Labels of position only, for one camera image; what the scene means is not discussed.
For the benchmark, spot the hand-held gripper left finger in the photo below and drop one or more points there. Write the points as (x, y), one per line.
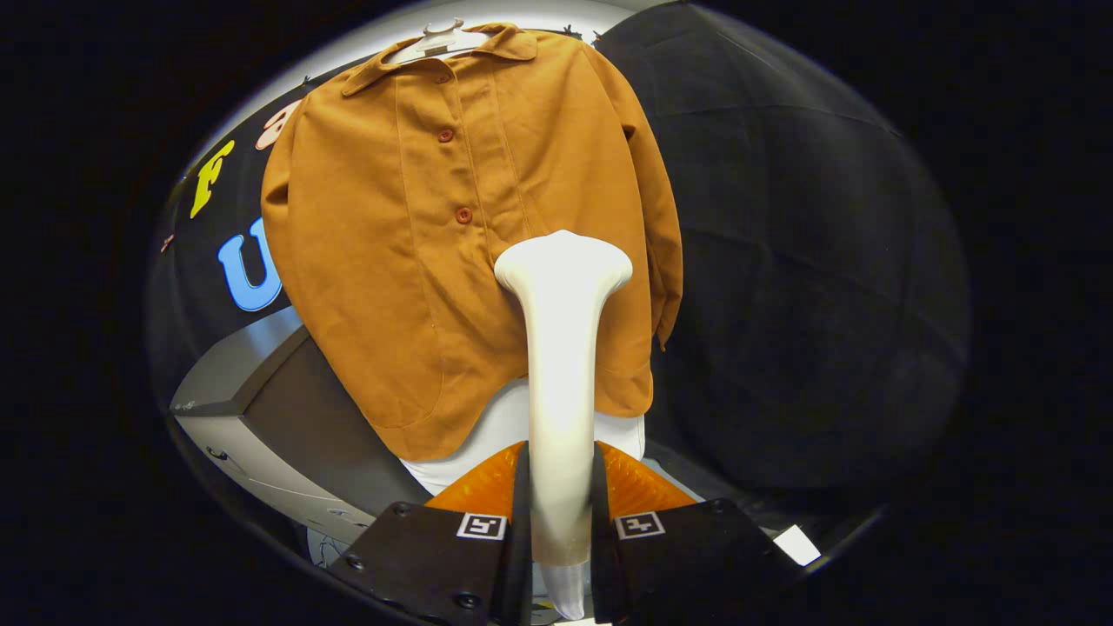
(522, 556)

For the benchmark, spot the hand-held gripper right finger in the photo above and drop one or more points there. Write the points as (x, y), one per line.
(602, 556)

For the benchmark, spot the white garment steamer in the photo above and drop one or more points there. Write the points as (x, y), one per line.
(561, 365)

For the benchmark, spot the orange button shirt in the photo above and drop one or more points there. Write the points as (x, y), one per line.
(391, 261)

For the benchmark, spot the white clothes hanger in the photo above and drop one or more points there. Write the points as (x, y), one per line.
(435, 42)

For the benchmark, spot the white paper sheet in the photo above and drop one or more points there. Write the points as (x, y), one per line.
(796, 545)

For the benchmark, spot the grey cabinet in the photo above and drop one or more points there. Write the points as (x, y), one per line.
(261, 409)

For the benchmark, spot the black backdrop cloth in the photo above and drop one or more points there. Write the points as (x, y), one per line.
(783, 261)

